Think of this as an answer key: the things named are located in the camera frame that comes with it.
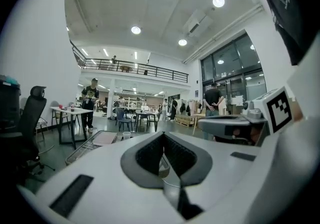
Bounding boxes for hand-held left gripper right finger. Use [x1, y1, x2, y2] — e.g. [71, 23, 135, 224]
[163, 132, 213, 189]

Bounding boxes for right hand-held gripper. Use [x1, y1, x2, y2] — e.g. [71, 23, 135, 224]
[197, 85, 294, 147]

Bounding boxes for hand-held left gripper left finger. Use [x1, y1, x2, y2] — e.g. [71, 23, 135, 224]
[120, 132, 165, 190]

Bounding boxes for metal wire tray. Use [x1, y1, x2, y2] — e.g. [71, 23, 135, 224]
[65, 130, 119, 166]

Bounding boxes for wooden pallet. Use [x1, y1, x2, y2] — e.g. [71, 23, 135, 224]
[174, 114, 196, 128]

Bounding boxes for dark table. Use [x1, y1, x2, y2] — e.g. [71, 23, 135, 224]
[134, 110, 162, 133]

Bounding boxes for pink notebook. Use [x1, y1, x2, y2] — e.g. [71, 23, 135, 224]
[91, 132, 118, 147]

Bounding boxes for blue chair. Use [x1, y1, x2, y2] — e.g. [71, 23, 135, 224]
[114, 107, 133, 133]

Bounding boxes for glass entrance doors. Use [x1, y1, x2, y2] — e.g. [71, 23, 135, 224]
[199, 32, 269, 117]

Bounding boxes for white table with black legs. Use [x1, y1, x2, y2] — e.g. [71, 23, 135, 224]
[49, 106, 94, 150]

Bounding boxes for black balcony railing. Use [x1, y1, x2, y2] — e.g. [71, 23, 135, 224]
[69, 40, 190, 84]

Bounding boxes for wooden chair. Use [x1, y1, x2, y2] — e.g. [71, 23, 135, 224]
[50, 100, 71, 132]

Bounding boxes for white ceiling air conditioner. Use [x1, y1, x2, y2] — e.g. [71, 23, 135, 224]
[181, 9, 214, 38]

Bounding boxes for person's black shirt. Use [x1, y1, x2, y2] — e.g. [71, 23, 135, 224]
[256, 0, 320, 66]

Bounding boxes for black office chair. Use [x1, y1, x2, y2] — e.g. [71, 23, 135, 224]
[0, 85, 56, 184]

